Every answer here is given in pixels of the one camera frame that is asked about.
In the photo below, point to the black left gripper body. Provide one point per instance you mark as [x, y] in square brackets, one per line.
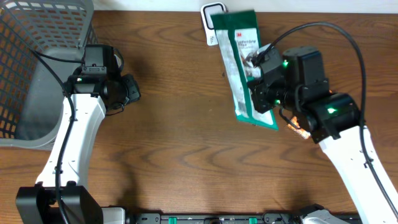
[129, 91]

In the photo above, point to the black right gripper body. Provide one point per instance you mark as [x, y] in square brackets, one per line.
[279, 94]

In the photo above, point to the orange small box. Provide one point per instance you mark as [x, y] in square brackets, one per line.
[294, 125]

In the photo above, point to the green 3M package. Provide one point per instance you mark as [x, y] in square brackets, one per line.
[238, 37]

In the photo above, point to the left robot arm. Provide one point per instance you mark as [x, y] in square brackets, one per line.
[95, 90]

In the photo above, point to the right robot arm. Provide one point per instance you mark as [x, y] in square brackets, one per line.
[295, 81]

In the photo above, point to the white barcode scanner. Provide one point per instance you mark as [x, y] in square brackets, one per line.
[206, 12]

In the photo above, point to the dark grey plastic basket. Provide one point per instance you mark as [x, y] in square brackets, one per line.
[31, 99]

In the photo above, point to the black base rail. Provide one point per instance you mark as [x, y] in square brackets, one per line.
[311, 214]

